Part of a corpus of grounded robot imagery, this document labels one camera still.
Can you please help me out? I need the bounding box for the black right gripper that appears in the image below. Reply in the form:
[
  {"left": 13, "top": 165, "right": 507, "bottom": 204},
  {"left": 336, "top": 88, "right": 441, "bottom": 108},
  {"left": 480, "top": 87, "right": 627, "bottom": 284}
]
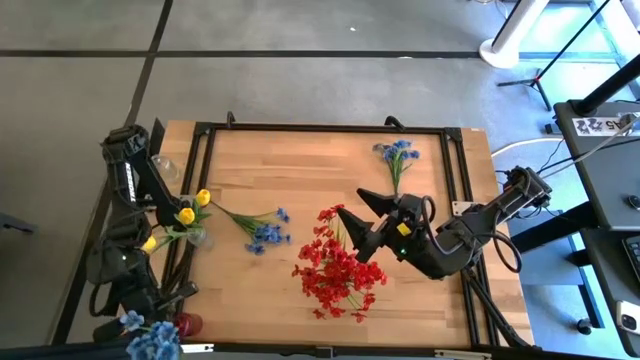
[{"left": 335, "top": 187, "right": 441, "bottom": 266}]

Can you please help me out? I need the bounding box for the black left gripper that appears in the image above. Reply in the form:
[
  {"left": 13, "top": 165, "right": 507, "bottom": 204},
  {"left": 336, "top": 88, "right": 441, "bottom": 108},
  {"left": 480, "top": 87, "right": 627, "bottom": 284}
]
[{"left": 87, "top": 244, "right": 200, "bottom": 344}]

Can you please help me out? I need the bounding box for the blue artificial flower bunch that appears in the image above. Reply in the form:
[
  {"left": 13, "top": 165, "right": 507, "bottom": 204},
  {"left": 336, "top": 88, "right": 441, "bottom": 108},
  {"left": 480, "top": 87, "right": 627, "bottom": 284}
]
[
  {"left": 212, "top": 201, "right": 293, "bottom": 256},
  {"left": 372, "top": 139, "right": 421, "bottom": 199}
]

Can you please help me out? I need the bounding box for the blue flower stem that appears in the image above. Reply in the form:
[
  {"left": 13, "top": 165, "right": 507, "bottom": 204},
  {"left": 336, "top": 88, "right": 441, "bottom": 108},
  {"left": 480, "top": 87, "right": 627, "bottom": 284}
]
[{"left": 118, "top": 309, "right": 182, "bottom": 360}]

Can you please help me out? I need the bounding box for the red vase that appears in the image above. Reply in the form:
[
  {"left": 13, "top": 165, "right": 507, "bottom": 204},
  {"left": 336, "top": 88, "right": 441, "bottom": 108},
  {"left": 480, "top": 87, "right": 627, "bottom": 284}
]
[{"left": 172, "top": 312, "right": 205, "bottom": 339}]

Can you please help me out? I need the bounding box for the clear ribbed glass vase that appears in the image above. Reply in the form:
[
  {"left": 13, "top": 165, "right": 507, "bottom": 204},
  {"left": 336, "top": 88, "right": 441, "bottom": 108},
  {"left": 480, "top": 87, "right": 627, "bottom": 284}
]
[
  {"left": 152, "top": 153, "right": 181, "bottom": 184},
  {"left": 185, "top": 225, "right": 216, "bottom": 251}
]

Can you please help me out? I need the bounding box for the black overhead rig beam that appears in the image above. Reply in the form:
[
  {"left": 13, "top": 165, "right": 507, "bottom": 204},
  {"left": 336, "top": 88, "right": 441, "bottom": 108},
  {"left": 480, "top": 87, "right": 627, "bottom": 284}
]
[{"left": 0, "top": 338, "right": 640, "bottom": 360}]

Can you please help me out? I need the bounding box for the grey floor object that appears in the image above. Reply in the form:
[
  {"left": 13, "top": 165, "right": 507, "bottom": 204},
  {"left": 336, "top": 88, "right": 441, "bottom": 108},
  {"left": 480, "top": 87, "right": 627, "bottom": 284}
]
[{"left": 0, "top": 212, "right": 39, "bottom": 236}]

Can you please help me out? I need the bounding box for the black desk crossbar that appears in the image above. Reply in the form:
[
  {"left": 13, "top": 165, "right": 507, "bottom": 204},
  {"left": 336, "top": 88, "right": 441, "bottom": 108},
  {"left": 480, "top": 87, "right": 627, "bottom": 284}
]
[{"left": 509, "top": 199, "right": 589, "bottom": 256}]

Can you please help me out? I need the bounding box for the floor stand with white base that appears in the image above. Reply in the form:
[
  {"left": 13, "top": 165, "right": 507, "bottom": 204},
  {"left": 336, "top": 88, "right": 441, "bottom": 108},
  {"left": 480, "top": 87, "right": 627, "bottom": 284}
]
[{"left": 478, "top": 0, "right": 551, "bottom": 70}]

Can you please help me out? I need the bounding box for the black tripod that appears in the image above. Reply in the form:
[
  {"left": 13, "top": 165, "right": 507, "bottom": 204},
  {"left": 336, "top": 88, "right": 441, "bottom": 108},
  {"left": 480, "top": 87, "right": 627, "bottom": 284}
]
[{"left": 496, "top": 0, "right": 612, "bottom": 112}]

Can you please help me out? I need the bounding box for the grey desk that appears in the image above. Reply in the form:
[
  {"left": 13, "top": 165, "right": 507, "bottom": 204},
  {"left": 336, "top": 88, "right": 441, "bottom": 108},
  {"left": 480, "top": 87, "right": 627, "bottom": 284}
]
[{"left": 552, "top": 99, "right": 640, "bottom": 359}]

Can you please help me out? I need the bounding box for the white printed label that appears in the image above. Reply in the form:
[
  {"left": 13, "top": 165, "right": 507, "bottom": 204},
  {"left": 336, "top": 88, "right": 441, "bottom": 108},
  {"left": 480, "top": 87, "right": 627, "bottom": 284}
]
[{"left": 571, "top": 115, "right": 636, "bottom": 137}]

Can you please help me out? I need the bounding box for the black keyboard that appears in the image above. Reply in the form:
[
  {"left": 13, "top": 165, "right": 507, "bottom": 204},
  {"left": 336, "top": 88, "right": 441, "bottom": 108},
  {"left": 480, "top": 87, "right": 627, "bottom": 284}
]
[{"left": 621, "top": 234, "right": 640, "bottom": 284}]

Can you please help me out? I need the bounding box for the black pole on desk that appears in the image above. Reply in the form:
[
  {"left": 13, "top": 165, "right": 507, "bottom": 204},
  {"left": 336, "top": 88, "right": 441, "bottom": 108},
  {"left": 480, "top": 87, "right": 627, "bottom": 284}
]
[{"left": 571, "top": 52, "right": 640, "bottom": 117}]

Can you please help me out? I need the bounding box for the white smartphone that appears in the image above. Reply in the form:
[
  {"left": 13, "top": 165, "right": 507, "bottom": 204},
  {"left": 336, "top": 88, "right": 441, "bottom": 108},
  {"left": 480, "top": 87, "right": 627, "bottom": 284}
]
[{"left": 614, "top": 299, "right": 640, "bottom": 337}]

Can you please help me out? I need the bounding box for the black aluminium table frame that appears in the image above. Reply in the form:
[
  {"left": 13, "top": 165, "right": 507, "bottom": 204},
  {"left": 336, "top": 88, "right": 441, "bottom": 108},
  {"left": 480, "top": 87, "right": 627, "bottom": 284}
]
[{"left": 119, "top": 119, "right": 534, "bottom": 351}]

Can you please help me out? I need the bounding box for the silver beam bracket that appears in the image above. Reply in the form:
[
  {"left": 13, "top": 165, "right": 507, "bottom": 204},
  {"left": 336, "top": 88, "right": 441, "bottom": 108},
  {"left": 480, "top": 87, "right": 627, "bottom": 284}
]
[
  {"left": 433, "top": 348, "right": 494, "bottom": 360},
  {"left": 179, "top": 343, "right": 215, "bottom": 356}
]

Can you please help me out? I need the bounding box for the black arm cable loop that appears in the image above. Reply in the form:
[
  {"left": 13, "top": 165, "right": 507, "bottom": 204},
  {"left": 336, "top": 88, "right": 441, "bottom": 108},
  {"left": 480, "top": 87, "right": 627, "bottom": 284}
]
[{"left": 487, "top": 229, "right": 524, "bottom": 275}]

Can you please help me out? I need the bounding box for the white cable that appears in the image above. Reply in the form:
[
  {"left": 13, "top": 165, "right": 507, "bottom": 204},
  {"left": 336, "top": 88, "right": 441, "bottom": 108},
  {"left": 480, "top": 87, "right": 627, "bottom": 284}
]
[{"left": 489, "top": 135, "right": 566, "bottom": 159}]

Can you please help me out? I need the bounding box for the grey cable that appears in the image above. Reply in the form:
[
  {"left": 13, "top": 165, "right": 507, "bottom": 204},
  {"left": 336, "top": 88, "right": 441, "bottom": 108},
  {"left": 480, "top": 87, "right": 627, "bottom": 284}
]
[{"left": 542, "top": 113, "right": 640, "bottom": 181}]

